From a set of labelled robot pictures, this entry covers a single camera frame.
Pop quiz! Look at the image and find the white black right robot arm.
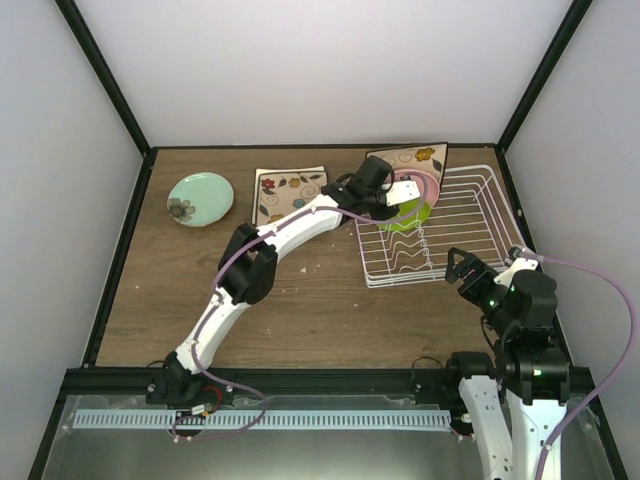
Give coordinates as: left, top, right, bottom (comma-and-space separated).
444, 246, 570, 479

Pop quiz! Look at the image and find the white wire dish rack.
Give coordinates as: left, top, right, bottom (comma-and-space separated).
355, 165, 524, 288

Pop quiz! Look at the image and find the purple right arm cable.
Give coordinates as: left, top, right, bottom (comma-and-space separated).
519, 244, 636, 480

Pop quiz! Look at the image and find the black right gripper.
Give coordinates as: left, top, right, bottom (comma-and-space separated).
446, 247, 516, 337

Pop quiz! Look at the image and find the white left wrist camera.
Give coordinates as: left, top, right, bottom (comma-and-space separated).
384, 180, 421, 207

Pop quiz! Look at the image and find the mint green floral plate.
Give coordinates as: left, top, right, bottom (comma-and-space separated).
166, 172, 234, 228

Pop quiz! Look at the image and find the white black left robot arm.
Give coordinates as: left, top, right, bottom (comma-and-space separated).
163, 155, 439, 404

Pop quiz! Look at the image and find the black aluminium frame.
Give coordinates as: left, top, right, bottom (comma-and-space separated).
27, 0, 629, 480

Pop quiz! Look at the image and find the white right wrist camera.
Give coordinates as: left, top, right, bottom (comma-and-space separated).
493, 245, 539, 287

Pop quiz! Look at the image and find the pink round plate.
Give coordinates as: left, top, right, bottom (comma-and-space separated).
394, 168, 440, 207

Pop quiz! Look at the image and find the floral square plate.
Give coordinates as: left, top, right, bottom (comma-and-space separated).
365, 142, 449, 185
254, 171, 332, 229

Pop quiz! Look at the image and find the plain white square plate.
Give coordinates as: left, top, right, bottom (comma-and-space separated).
249, 166, 327, 227

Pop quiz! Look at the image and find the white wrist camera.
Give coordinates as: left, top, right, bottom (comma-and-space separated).
493, 245, 539, 287
384, 180, 421, 207

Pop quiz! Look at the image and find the floral square plate front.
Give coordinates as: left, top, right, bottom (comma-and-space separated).
254, 171, 332, 229

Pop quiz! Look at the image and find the lime green round plate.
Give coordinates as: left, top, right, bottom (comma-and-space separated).
378, 199, 431, 232

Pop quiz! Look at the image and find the white slotted cable duct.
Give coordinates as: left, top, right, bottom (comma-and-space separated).
72, 409, 451, 432

